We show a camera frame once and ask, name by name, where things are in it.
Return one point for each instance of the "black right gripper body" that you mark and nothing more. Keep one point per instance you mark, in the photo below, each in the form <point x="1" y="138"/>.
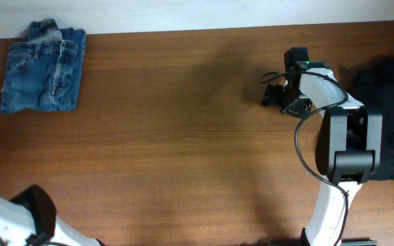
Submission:
<point x="283" y="98"/>

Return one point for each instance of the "blue denim jeans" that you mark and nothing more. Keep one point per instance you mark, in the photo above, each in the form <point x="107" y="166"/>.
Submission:
<point x="43" y="71"/>

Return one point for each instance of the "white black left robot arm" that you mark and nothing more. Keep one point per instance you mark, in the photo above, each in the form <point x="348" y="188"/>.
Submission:
<point x="30" y="218"/>

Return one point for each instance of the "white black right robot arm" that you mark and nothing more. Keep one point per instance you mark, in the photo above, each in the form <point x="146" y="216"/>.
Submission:
<point x="348" y="145"/>

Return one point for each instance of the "black cloth garment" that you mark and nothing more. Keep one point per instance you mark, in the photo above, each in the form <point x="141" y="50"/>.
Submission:
<point x="374" y="87"/>

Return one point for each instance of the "grey metal bracket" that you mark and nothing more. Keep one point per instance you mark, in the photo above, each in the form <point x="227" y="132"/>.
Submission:
<point x="359" y="243"/>

